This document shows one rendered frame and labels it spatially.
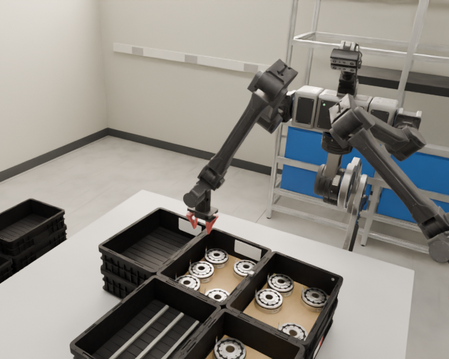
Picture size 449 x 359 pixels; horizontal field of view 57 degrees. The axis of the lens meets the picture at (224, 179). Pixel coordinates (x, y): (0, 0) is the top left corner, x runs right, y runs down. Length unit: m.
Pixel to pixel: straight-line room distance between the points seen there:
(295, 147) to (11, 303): 2.33
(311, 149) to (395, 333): 1.86
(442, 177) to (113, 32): 3.72
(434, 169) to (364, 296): 1.54
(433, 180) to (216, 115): 2.35
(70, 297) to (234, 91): 3.08
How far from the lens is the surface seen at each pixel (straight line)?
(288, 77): 1.33
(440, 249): 1.23
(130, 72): 5.13
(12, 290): 2.01
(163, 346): 1.49
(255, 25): 4.29
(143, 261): 1.83
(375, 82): 3.20
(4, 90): 4.46
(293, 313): 1.64
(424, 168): 3.32
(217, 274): 1.76
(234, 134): 1.37
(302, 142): 3.39
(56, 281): 2.00
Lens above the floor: 1.94
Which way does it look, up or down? 26 degrees down
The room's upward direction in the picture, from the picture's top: 4 degrees clockwise
